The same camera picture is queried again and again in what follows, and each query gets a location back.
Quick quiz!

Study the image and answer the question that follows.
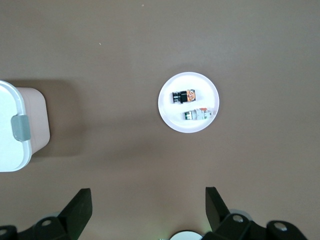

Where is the white lidded storage box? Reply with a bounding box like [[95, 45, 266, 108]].
[[0, 79, 51, 173]]

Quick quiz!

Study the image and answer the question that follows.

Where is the brown table cover mat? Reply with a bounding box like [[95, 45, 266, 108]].
[[0, 0, 320, 240]]

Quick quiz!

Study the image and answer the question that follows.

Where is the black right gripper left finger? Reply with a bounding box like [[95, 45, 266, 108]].
[[33, 188, 94, 240]]

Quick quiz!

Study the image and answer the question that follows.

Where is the white green circuit breaker switch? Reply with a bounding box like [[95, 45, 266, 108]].
[[181, 106, 214, 122]]

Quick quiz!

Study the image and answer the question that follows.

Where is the pink round plate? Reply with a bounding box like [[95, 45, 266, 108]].
[[157, 71, 221, 134]]

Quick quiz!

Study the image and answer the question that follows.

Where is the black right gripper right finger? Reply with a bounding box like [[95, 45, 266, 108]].
[[204, 186, 253, 240]]

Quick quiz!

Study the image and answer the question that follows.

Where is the orange black push-button switch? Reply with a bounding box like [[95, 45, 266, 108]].
[[171, 88, 197, 105]]

